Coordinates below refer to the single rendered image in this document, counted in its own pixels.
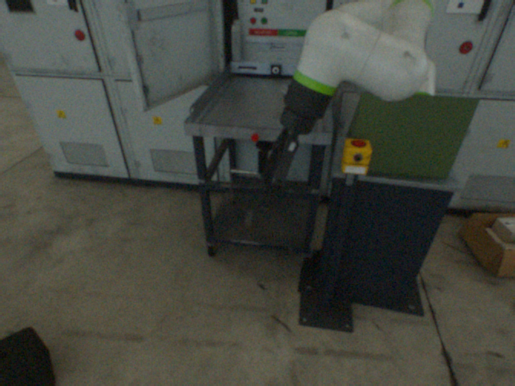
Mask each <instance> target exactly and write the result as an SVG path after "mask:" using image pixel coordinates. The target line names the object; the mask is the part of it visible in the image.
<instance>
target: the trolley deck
mask: <svg viewBox="0 0 515 386"><path fill-rule="evenodd" d="M291 81H292V80H275V79H257V78H239V77H235V78H234V79H233V80H232V82H230V84H229V85H228V86H227V88H226V89H225V91H224V93H222V94H221V96H220V97H219V98H218V99H217V101H216V103H215V104H214V106H212V107H211V109H210V110H209V111H208V113H207V114H206V116H205V117H204V118H203V120H202V121H201V122H200V123H199V124H194V123H190V122H191V120H190V115H189V117H188V118H187V119H186V121H185V122H184V124H185V134H186V135H188V136H211V137H223V138H234V139H245V140H252V139H251V136H252V135H253V134H254V133H257V134H258V135H259V139H258V141H268V142H276V140H277V137H278V135H279V134H280V132H281V131H282V129H283V127H284V126H283V125H282V124H281V123H280V122H279V118H280V116H281V115H282V112H283V111H284V107H285V106H286V105H285V104H284V94H283V93H280V92H278V90H279V87H283V88H286V89H287V85H288V84H290V83H291ZM328 107H330V108H331V111H327V118H326V132H317V122H316V123H315V125H314V127H313V130H312V132H311V134H308V135H299V136H298V138H297V140H299V142H298V143H303V144H314V145H325V146H331V145H332V141H333V113H332V101H331V103H330V105H329V106H328Z"/></svg>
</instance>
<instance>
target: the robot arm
mask: <svg viewBox="0 0 515 386"><path fill-rule="evenodd" d="M434 17H435V0H364V1H359V2H349V3H346V4H344V5H343V6H341V7H340V8H338V9H337V10H331V11H325V12H324V13H322V15H320V16H318V17H317V18H315V19H314V20H313V22H312V24H311V26H310V27H309V28H308V29H307V33H306V36H305V40H304V45H303V51H302V54H301V58H300V60H299V63H298V65H297V69H296V70H295V73H294V76H293V78H292V81H291V83H290V84H288V85H287V89H286V88H283V87H279V90H278V92H280V93H283V94H284V104H285V105H286V106H285V107H284V111H283V112H282V115H281V116H280V118H279V122H280V123H281V124H282V125H283V126H284V127H283V129H282V131H281V132H280V134H279V135H278V137H277V140H276V142H275V143H274V144H273V150H272V153H270V155H269V157H268V160H267V162H266V165H265V167H264V170H263V172H262V174H261V176H262V178H266V179H267V185H266V188H265V190H264V192H263V194H262V196H261V198H260V200H259V202H258V204H259V205H262V206H264V207H265V208H268V209H270V208H271V206H272V204H273V203H274V200H275V198H276V196H277V193H278V192H279V190H280V188H283V187H284V183H285V181H286V178H287V174H288V172H289V169H290V166H291V165H292V162H293V160H294V156H295V153H296V151H297V149H298V147H299V143H298V142H299V140H297V138H298V136H299V135H308V134H311V132H312V130H313V127H314V125H315V123H316V119H322V118H323V116H324V114H325V112H326V111H331V108H330V107H328V106H329V105H330V103H331V101H332V98H333V96H334V94H335V92H336V89H337V87H339V85H340V84H341V83H342V82H343V80H347V82H350V83H353V84H355V88H356V93H357V95H359V96H361V94H362V92H370V93H371V94H373V95H375V96H376V97H379V98H381V99H383V100H385V101H390V102H395V101H401V100H403V99H405V98H408V97H410V96H411V95H413V94H420V95H434V96H435V73H436V67H435V64H434V63H433V61H431V60H430V59H428V58H427V55H426V39H427V37H428V36H429V34H430V32H431V29H432V25H433V24H434V22H433V21H434Z"/></svg>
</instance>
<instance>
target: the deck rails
mask: <svg viewBox="0 0 515 386"><path fill-rule="evenodd" d="M234 78H235V77H229V76H228V66H227V67H226V68H225V69H224V70H222V71H221V73H220V74H219V75H218V76H217V77H216V78H215V79H214V82H213V83H211V84H210V85H209V86H208V87H207V88H206V89H205V92H204V93H202V94H201V95H200V96H199V97H198V98H197V99H196V101H195V102H194V103H193V104H192V105H191V106H190V107H189V114H190V120H191V122H190V123H194V124H199V123H200V122H201V121H202V120H203V118H204V117H205V116H206V114H207V113H208V111H209V110H210V109H211V107H212V106H214V104H215V103H216V101H217V99H218V98H219V97H220V96H221V94H222V93H224V91H225V89H226V88H227V86H228V85H229V84H230V82H232V80H233V79H234ZM191 108H192V112H191ZM326 118H327V111H326V112H325V114H324V116H323V118H322V119H317V132H326Z"/></svg>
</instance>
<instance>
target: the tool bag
mask: <svg viewBox="0 0 515 386"><path fill-rule="evenodd" d="M0 386H55V377H54V369H53V365H52V364H51V357H50V353H49V350H48V347H47V346H46V345H45V344H44V342H43V341H41V338H40V337H39V335H38V334H37V333H36V331H35V329H34V328H33V327H30V326H29V327H26V328H24V329H21V330H20V331H18V332H16V333H13V334H11V335H9V336H5V337H4V338H2V339H1V340H0Z"/></svg>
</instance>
